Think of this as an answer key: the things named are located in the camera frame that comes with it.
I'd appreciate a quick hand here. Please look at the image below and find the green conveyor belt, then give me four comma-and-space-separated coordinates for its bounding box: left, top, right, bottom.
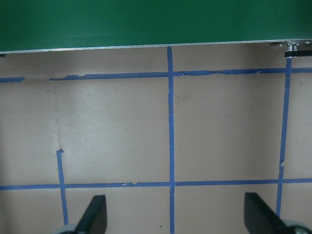
0, 0, 312, 59

